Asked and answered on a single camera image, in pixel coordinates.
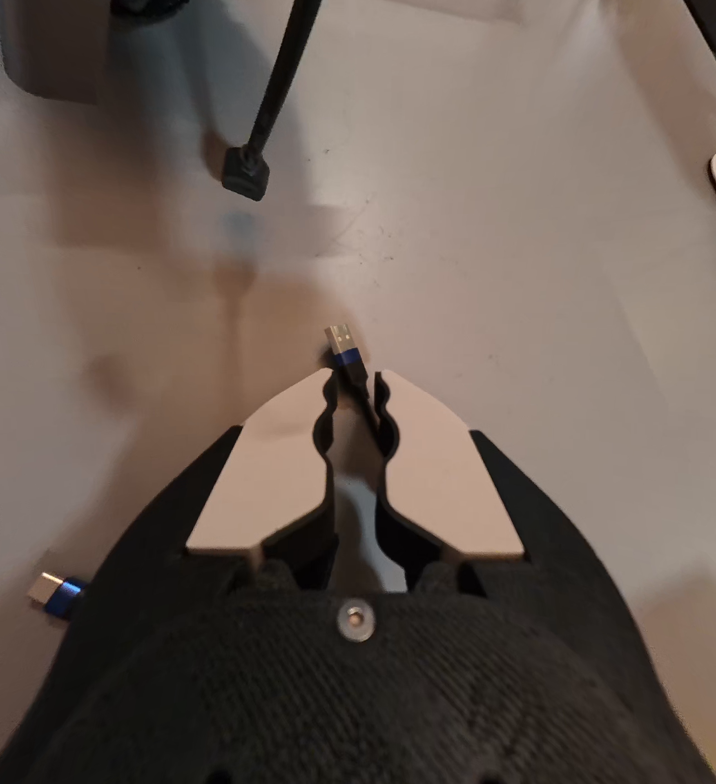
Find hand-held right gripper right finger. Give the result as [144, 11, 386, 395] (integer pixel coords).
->
[373, 367, 526, 563]

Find black usb cable blue plugs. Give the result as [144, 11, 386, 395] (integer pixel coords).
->
[26, 321, 389, 621]

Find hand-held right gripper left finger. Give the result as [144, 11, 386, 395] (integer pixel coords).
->
[185, 367, 337, 570]

